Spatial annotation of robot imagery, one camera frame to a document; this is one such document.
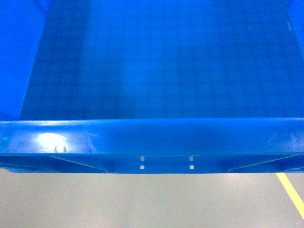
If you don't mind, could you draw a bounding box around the large blue plastic crate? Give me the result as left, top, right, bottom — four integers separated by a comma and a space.
0, 0, 304, 174

